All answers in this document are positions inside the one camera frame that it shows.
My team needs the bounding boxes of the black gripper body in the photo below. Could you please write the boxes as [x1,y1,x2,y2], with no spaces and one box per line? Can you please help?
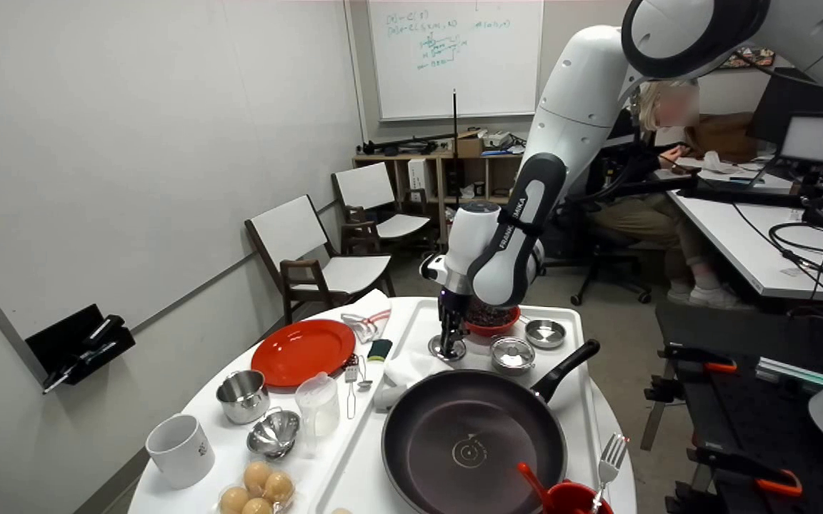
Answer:
[438,288,469,325]

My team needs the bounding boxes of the silver pot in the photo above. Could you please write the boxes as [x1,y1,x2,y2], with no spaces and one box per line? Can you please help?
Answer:
[526,321,566,352]

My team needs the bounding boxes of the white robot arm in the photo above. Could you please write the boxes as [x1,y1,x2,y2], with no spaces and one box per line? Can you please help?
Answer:
[419,0,772,364]

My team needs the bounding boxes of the small silver bowl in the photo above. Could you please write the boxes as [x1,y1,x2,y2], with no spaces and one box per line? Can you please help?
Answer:
[428,337,469,364]

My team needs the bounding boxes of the red bowl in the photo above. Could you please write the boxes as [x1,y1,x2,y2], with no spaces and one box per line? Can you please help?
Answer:
[463,304,521,344]

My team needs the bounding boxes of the white plastic tray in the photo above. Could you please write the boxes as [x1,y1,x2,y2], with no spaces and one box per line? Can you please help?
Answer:
[308,301,602,514]

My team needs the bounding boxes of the round white table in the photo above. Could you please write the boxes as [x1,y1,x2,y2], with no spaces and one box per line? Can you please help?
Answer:
[128,298,621,514]

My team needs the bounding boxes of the large black frying pan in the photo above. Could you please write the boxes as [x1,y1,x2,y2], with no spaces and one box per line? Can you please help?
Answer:
[383,341,599,514]

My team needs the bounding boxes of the wooden shelf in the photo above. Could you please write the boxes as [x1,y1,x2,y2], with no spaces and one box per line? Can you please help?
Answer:
[353,134,522,238]

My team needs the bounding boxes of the red plate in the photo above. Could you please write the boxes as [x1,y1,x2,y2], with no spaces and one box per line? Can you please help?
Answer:
[252,321,353,391]

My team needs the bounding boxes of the clear plastic cup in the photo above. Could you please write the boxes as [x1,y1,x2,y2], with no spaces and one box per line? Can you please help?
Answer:
[293,375,339,441]

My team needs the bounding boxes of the white folding chair far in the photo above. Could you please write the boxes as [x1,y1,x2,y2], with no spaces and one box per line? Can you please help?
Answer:
[333,164,431,249]

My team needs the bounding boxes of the white folding chair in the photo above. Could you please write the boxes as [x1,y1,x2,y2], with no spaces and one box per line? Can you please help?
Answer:
[246,194,391,321]
[333,164,431,249]

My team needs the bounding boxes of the white folding chair near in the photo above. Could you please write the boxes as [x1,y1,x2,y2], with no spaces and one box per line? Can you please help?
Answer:
[246,194,391,321]

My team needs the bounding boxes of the red measuring cup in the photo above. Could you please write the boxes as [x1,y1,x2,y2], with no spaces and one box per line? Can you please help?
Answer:
[516,461,615,514]

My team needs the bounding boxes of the tilted steel bowl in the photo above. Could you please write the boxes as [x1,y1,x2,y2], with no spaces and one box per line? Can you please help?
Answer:
[246,409,300,461]

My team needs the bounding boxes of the silver fork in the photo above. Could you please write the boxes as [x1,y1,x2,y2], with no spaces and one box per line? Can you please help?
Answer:
[591,434,629,514]

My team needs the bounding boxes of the seated person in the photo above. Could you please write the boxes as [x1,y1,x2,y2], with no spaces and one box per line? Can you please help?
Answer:
[588,81,725,304]

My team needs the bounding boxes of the steel cup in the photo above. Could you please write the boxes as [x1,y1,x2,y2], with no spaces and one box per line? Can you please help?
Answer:
[215,371,269,426]

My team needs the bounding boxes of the black orange clamp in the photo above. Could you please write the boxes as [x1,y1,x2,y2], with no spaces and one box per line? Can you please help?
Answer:
[661,344,736,378]

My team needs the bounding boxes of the round bread rolls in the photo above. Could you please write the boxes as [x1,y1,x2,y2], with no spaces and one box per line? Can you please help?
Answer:
[216,461,293,514]

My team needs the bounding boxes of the whiteboard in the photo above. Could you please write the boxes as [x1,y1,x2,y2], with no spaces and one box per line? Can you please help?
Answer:
[369,0,542,121]

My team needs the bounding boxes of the white mug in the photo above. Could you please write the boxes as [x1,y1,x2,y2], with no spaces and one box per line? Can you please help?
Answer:
[145,415,215,488]

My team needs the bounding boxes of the white desk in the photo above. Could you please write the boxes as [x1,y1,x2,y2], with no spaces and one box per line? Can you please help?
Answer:
[672,194,823,301]

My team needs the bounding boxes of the black wall bracket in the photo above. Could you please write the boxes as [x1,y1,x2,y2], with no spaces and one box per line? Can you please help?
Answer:
[28,305,135,391]

